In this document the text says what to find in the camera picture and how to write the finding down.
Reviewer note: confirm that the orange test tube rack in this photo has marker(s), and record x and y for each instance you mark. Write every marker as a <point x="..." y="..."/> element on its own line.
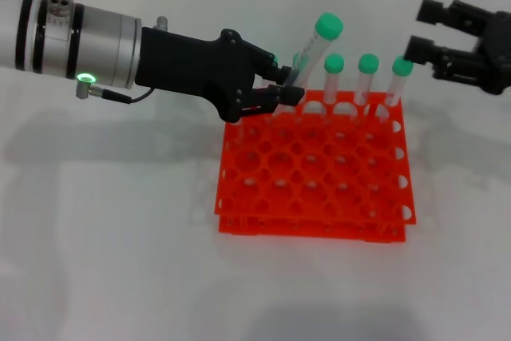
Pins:
<point x="297" y="149"/>

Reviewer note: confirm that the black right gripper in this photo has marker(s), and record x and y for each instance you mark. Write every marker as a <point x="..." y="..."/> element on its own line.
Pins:
<point x="499" y="53"/>

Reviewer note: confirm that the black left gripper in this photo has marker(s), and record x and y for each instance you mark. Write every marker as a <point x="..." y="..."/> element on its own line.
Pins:
<point x="191" y="67"/>

